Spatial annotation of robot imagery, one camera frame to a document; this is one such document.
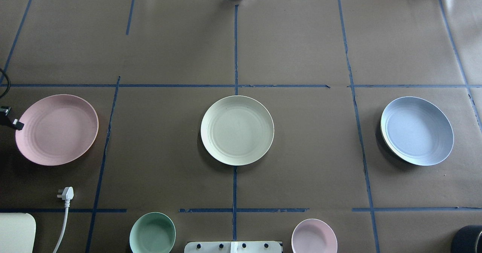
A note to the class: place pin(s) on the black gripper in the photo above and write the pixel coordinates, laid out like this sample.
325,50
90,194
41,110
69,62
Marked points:
16,124

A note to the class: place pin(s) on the pink plate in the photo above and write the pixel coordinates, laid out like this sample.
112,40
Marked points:
57,129

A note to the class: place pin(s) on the blue plate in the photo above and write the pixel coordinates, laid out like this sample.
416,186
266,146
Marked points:
417,131

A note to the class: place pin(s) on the cream toaster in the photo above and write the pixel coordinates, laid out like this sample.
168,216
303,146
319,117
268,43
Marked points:
17,232

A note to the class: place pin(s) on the green bowl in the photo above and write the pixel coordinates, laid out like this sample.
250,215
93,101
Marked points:
153,232

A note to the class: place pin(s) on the cream plate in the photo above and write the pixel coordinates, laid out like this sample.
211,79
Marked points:
237,130

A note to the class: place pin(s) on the pink bowl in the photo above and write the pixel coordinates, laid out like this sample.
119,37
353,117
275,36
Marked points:
313,236

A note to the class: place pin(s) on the dark blue pot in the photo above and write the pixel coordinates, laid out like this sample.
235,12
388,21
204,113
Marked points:
467,240

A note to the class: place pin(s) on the white mounting post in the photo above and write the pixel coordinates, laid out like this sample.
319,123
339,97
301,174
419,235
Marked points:
234,247

